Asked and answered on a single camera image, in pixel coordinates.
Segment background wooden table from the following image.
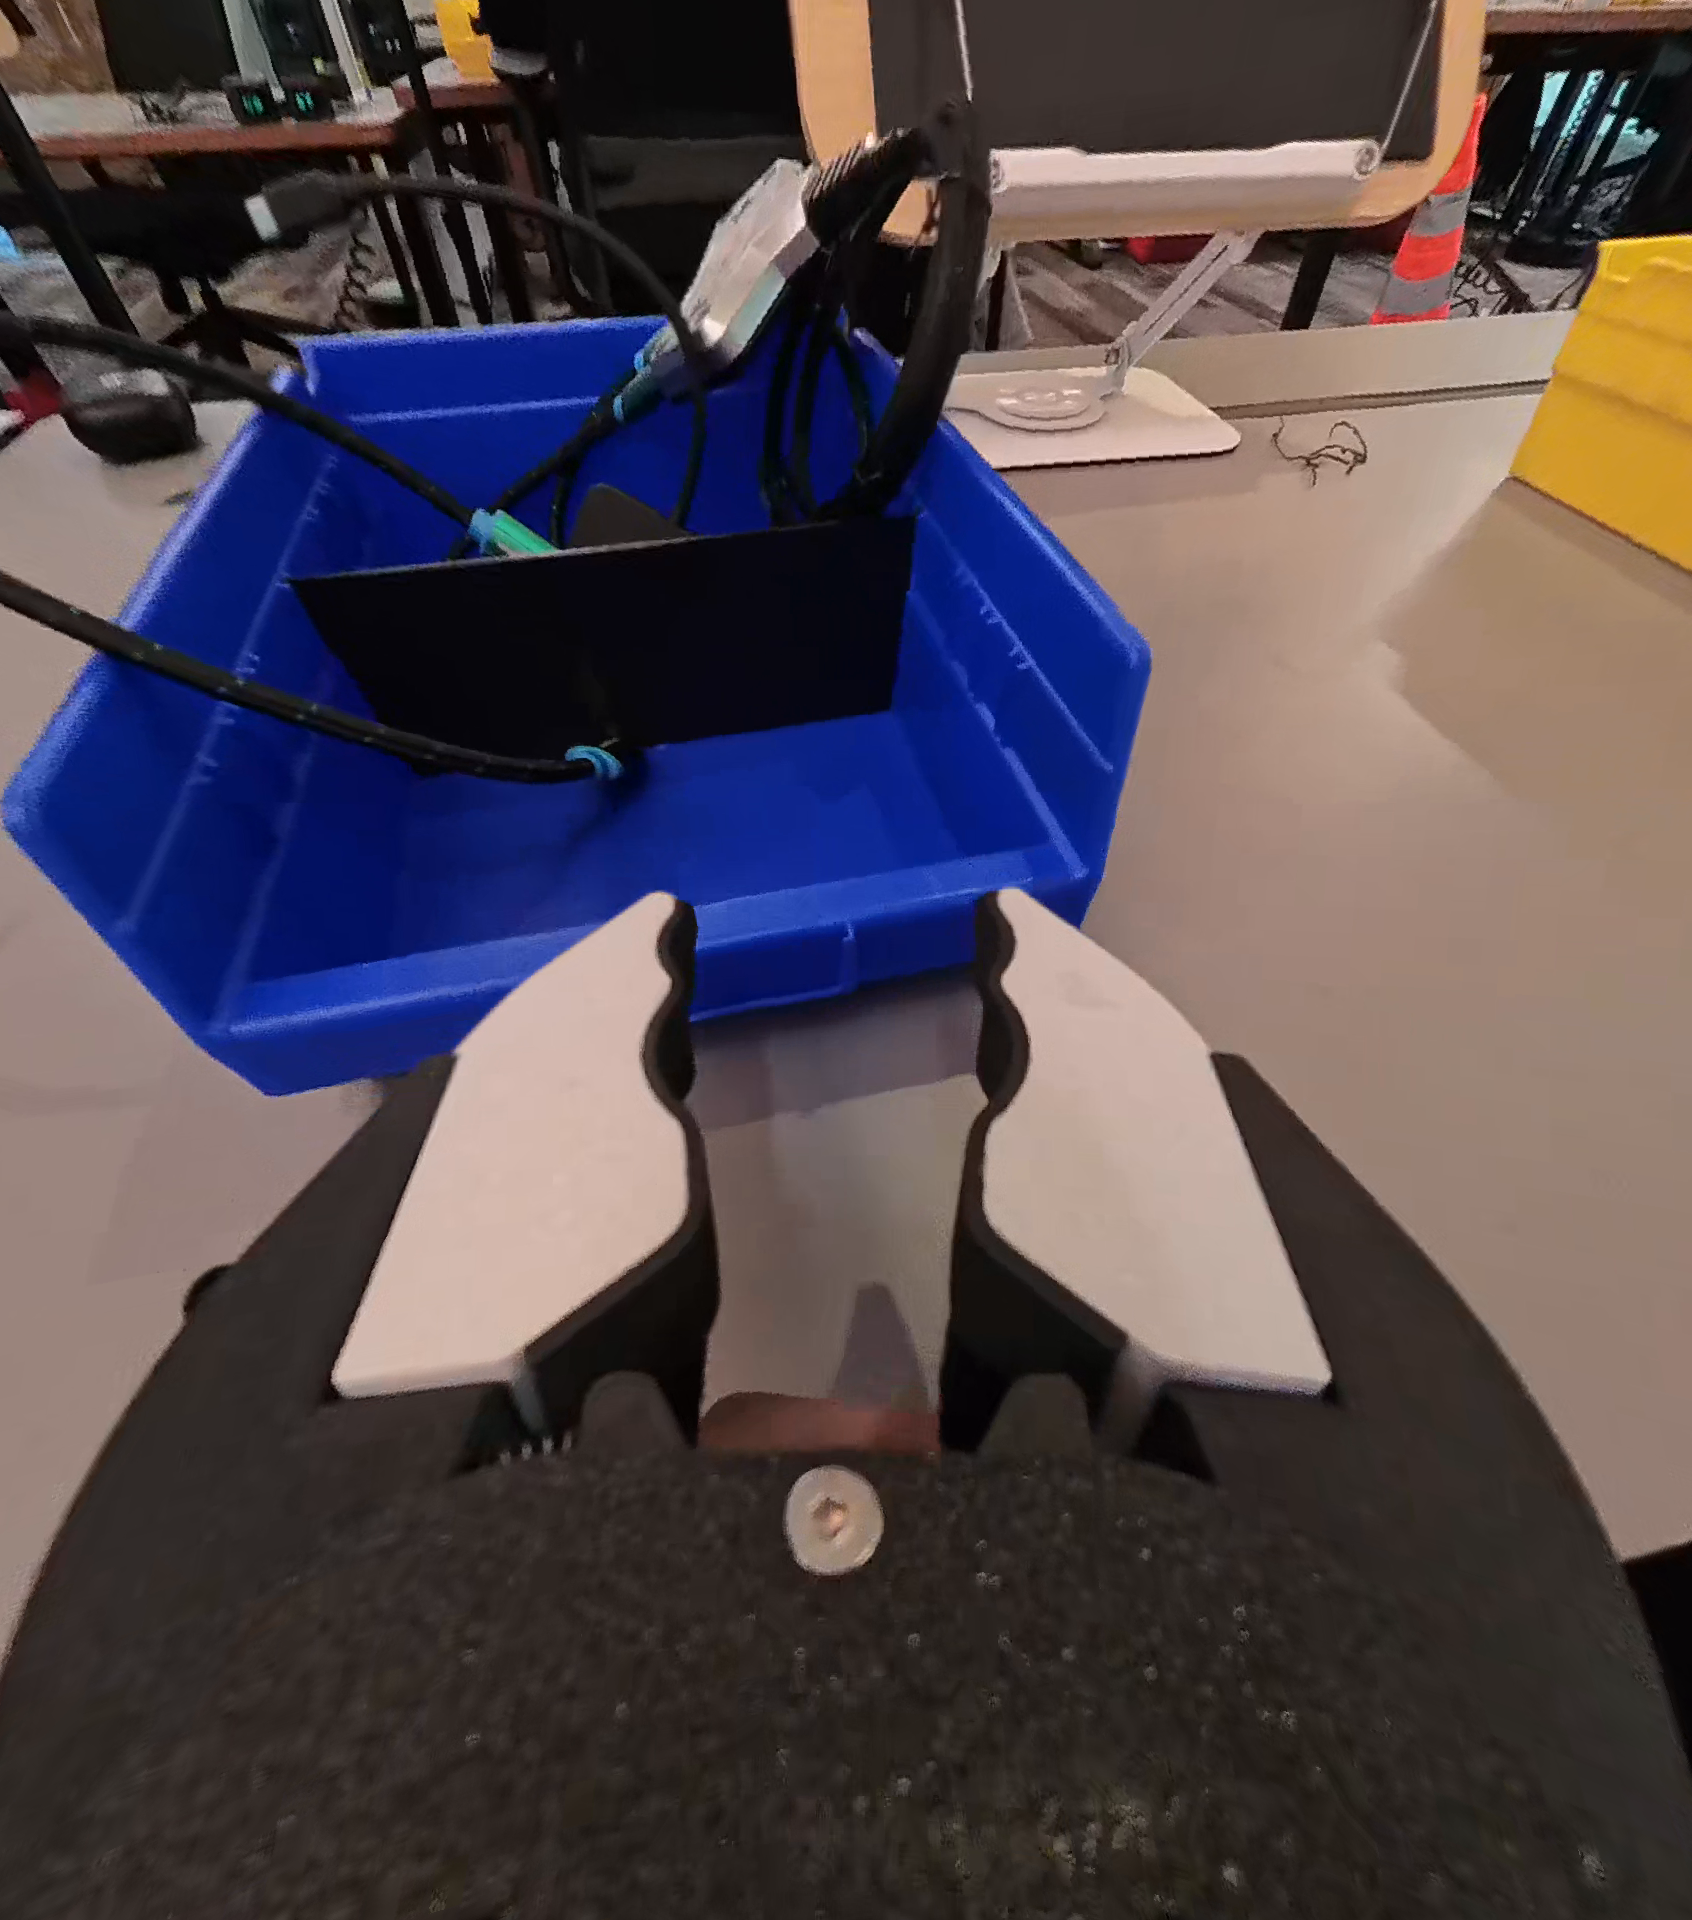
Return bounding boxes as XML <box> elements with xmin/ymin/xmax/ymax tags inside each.
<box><xmin>0</xmin><ymin>83</ymin><xmax>518</xmax><ymax>169</ymax></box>

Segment black bin divider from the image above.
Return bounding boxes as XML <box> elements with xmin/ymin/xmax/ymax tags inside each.
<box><xmin>292</xmin><ymin>513</ymin><xmax>920</xmax><ymax>771</ymax></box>

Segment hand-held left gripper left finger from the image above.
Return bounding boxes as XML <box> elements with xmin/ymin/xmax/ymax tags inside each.
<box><xmin>330</xmin><ymin>891</ymin><xmax>722</xmax><ymax>1449</ymax></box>

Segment black tripod pole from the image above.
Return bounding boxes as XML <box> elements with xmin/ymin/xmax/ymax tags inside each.
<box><xmin>0</xmin><ymin>0</ymin><xmax>144</xmax><ymax>339</ymax></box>

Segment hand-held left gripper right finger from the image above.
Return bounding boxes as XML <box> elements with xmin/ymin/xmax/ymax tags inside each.
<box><xmin>942</xmin><ymin>885</ymin><xmax>1334</xmax><ymax>1449</ymax></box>

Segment white screen stand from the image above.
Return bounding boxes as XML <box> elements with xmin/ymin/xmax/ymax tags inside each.
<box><xmin>942</xmin><ymin>140</ymin><xmax>1387</xmax><ymax>474</ymax></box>

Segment black braided cable green plugs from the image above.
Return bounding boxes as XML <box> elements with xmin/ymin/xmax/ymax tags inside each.
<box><xmin>0</xmin><ymin>308</ymin><xmax>639</xmax><ymax>790</ymax></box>

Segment yellow plastic bin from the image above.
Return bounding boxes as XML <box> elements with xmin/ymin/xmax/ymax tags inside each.
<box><xmin>1511</xmin><ymin>225</ymin><xmax>1692</xmax><ymax>635</ymax></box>

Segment small black wire scrap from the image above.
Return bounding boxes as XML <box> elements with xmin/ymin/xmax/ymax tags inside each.
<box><xmin>1271</xmin><ymin>417</ymin><xmax>1375</xmax><ymax>486</ymax></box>

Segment white hub adapter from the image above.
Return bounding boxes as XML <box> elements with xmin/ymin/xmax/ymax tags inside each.
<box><xmin>678</xmin><ymin>155</ymin><xmax>825</xmax><ymax>365</ymax></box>

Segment black cable with grey plug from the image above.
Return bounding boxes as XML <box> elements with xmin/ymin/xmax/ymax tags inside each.
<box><xmin>245</xmin><ymin>172</ymin><xmax>722</xmax><ymax>519</ymax></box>

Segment orange traffic cone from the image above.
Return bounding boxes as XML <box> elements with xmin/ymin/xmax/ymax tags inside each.
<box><xmin>1371</xmin><ymin>90</ymin><xmax>1489</xmax><ymax>326</ymax></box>

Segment grey desk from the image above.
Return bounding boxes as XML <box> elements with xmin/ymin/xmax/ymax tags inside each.
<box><xmin>0</xmin><ymin>308</ymin><xmax>1692</xmax><ymax>1920</ymax></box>

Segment small black device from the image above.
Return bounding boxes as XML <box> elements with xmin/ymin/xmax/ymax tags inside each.
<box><xmin>64</xmin><ymin>365</ymin><xmax>202</xmax><ymax>464</ymax></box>

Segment blue plastic bin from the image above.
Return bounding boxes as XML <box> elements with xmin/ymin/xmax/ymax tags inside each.
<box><xmin>0</xmin><ymin>316</ymin><xmax>1153</xmax><ymax>1098</ymax></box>

